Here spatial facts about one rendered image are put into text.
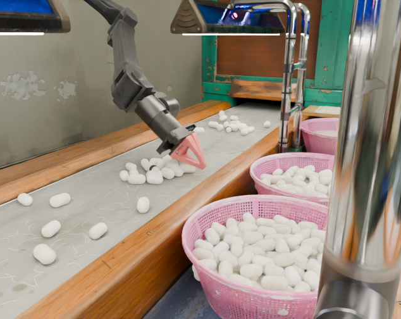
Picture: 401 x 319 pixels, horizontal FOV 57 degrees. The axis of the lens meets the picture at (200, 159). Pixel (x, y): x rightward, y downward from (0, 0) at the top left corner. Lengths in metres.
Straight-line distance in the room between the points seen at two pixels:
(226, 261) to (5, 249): 0.32
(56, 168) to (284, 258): 0.54
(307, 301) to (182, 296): 0.20
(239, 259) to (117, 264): 0.17
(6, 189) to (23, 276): 0.28
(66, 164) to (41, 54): 2.38
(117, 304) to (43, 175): 0.43
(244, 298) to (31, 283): 0.27
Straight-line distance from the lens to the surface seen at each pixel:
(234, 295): 0.47
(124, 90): 0.86
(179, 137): 0.78
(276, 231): 0.62
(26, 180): 0.82
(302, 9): 1.10
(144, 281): 0.52
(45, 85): 3.24
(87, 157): 0.93
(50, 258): 0.55
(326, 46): 1.50
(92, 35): 3.27
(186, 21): 0.81
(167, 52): 2.80
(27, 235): 0.65
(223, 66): 1.64
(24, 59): 3.12
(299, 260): 0.55
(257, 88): 1.53
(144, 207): 0.65
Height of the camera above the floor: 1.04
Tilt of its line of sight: 19 degrees down
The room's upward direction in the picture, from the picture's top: straight up
